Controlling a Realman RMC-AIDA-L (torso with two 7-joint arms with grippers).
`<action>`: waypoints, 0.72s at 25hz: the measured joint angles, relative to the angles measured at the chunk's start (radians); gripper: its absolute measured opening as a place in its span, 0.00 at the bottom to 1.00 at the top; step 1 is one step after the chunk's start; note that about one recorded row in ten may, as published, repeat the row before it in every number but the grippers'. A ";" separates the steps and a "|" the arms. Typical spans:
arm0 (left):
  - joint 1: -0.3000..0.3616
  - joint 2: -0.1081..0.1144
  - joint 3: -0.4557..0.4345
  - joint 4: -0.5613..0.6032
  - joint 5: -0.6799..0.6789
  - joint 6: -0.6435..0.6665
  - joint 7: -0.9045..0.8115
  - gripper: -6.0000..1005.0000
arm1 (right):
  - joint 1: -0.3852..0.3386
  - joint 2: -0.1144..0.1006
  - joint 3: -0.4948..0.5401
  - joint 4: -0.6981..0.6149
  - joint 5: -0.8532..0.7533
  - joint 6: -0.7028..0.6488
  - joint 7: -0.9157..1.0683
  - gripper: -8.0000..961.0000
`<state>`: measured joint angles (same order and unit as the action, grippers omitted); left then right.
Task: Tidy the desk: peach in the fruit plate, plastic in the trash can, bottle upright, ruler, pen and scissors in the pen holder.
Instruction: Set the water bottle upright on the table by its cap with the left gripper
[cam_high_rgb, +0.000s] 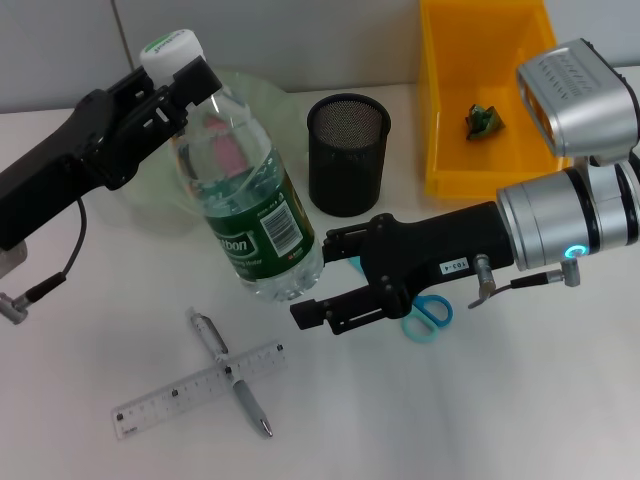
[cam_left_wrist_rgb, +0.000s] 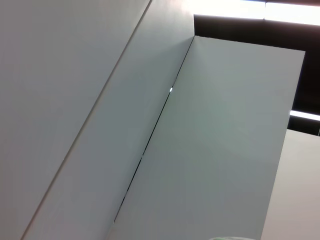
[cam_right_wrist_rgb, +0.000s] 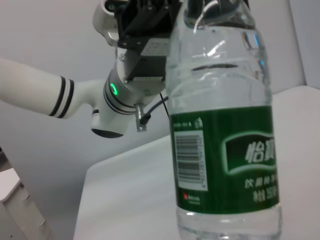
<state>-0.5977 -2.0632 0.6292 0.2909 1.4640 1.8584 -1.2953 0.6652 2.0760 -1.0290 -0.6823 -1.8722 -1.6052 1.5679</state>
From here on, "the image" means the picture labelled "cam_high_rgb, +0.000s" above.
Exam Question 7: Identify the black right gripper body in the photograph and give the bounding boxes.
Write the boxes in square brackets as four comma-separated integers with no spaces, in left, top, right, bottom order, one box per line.
[358,201,516,321]

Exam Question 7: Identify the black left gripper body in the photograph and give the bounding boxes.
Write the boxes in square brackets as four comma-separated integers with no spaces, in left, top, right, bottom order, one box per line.
[0,87,167,252]

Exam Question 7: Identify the pink peach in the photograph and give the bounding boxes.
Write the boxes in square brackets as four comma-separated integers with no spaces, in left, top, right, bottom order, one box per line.
[204,115,245,174]

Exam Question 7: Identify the clear green-label water bottle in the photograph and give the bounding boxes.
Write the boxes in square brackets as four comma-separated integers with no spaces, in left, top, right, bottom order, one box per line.
[138,28,326,304]

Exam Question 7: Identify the green plastic wrapper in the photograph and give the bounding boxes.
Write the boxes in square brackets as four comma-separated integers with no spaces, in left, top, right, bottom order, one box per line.
[463,102,502,144]

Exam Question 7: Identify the black mesh pen holder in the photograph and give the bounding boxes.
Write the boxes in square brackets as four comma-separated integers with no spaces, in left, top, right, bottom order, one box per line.
[306,93,392,218]

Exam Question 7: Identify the pale green glass fruit bowl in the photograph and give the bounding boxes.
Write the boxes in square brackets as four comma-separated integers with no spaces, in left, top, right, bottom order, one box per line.
[117,64,309,219]

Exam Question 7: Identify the blue scissors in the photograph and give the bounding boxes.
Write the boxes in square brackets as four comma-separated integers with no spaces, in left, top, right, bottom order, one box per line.
[344,254,454,345]

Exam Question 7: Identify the grey clear ballpoint pen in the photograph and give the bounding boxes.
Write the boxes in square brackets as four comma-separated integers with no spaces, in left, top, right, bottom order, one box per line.
[187,307,275,440]

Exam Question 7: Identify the transparent plastic ruler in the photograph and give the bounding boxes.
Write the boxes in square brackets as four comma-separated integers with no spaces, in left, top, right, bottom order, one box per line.
[110,338,293,441]

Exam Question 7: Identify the yellow plastic bin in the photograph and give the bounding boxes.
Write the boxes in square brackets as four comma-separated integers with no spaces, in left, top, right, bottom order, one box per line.
[418,0,576,200]

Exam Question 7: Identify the left arm gripper cable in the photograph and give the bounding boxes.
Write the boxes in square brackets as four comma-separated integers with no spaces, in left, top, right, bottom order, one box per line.
[0,197,89,326]

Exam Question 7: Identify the arm gripper cable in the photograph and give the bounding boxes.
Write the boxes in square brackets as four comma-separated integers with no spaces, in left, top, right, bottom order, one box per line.
[0,197,89,326]
[467,253,584,311]

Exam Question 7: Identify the right arm gripper cable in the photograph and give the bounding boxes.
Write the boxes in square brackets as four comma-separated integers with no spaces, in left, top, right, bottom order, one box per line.
[467,253,584,311]

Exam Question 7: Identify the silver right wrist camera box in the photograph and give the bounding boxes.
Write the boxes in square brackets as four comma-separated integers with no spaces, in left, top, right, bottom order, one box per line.
[515,38,640,168]

